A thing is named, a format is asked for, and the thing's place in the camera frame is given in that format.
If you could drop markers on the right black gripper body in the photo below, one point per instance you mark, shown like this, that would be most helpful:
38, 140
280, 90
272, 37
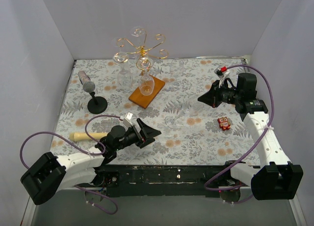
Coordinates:
216, 96

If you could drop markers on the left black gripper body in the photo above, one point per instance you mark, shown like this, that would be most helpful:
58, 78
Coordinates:
141, 137

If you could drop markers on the ribbed clear wine glass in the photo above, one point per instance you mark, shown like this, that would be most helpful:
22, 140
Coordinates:
125, 77

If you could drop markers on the round clear wine glass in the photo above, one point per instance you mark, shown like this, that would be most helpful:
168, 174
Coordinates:
120, 56

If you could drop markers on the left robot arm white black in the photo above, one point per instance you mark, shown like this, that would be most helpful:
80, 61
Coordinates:
50, 173

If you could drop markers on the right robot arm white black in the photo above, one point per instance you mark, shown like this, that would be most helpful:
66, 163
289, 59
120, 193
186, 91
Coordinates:
277, 177

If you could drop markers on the red owl toy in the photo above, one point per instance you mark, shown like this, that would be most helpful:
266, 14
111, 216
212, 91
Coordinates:
224, 123

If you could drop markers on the floral patterned table mat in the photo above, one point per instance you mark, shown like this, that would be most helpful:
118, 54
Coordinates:
196, 140

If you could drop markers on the microphone on black stand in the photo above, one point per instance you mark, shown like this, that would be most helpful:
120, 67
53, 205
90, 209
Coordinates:
96, 104

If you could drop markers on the wooden pestle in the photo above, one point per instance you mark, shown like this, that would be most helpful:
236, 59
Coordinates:
76, 136

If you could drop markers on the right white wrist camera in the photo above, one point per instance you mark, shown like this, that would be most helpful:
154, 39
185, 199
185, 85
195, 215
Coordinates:
223, 73

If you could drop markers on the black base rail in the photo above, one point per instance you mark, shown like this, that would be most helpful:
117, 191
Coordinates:
152, 180

